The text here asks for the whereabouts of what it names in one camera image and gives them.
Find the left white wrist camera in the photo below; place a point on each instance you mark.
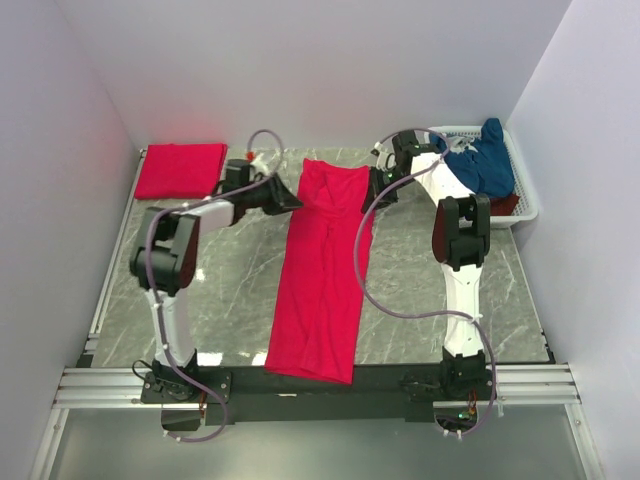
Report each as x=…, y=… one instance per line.
x=260, y=165

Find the dark red t-shirt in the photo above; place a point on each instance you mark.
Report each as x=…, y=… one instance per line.
x=504, y=206

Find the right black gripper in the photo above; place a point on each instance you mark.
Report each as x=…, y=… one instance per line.
x=374, y=188

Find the blue t-shirt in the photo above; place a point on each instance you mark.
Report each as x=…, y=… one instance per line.
x=481, y=163

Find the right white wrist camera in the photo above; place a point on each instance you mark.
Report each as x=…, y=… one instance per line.
x=383, y=159

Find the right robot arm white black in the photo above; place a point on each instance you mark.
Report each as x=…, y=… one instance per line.
x=460, y=243

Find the folded red t-shirt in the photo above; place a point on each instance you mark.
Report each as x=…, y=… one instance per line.
x=180, y=171

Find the aluminium rail frame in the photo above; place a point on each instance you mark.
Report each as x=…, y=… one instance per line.
x=100, y=431

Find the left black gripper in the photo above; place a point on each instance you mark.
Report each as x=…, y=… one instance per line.
x=283, y=199

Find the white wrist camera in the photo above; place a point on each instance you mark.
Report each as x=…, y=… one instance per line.
x=260, y=165
x=383, y=159

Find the white plastic basket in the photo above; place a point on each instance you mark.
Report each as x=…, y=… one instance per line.
x=527, y=208

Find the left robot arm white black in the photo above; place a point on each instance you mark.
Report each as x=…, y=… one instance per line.
x=164, y=260

